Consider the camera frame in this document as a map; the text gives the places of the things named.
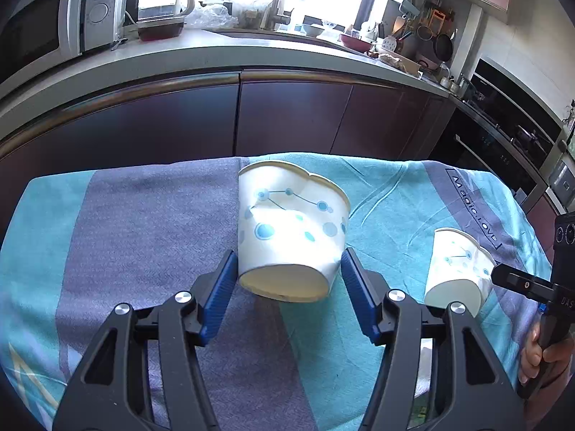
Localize light stone countertop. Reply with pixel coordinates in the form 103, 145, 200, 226
0, 29, 454, 120

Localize wooden tray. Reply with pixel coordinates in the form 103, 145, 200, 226
377, 51, 425, 75

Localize black built-in oven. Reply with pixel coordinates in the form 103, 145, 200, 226
438, 58, 564, 207

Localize dark base cabinets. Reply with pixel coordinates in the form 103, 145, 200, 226
0, 69, 454, 216

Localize person's right hand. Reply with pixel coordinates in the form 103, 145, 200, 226
519, 329, 575, 383

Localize red bowl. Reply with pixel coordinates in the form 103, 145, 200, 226
339, 32, 376, 53

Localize dark lidded food container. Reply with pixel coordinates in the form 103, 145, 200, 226
137, 20, 186, 41

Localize silver microwave oven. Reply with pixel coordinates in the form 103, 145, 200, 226
0, 0, 129, 82

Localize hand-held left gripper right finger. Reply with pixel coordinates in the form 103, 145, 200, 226
340, 247, 526, 431

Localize teal grey printed tablecloth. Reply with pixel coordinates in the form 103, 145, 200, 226
0, 153, 554, 431

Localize hanging black frying pan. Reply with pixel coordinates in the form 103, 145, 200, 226
435, 31, 455, 62

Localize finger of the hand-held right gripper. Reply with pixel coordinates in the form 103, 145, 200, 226
491, 264, 555, 301

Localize dotted white paper cup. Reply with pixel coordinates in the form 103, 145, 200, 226
237, 162, 351, 303
424, 228, 497, 319

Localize clear plastic bag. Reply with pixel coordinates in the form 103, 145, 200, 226
186, 2, 239, 30

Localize kitchen sink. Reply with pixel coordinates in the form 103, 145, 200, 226
216, 27, 342, 48

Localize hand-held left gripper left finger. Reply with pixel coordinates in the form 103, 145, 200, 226
53, 249, 239, 431

